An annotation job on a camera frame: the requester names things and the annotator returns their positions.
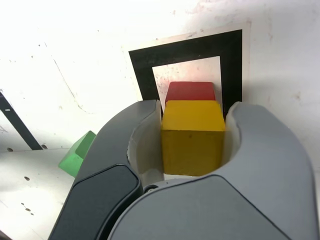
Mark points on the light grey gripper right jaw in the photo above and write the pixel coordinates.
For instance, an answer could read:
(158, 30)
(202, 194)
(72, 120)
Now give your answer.
(262, 162)

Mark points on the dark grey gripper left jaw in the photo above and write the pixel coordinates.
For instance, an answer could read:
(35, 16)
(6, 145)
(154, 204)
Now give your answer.
(107, 150)

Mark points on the green cube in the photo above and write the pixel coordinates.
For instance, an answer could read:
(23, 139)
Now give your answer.
(72, 160)

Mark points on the yellow cube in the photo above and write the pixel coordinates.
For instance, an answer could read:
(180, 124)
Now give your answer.
(192, 140)

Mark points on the red cube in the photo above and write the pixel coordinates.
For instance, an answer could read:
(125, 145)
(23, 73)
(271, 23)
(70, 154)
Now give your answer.
(190, 91)

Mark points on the black tape square outline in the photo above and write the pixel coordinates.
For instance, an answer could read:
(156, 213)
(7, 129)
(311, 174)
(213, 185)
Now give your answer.
(140, 65)

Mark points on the black tape strip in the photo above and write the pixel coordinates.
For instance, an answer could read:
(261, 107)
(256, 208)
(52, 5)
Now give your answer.
(22, 125)

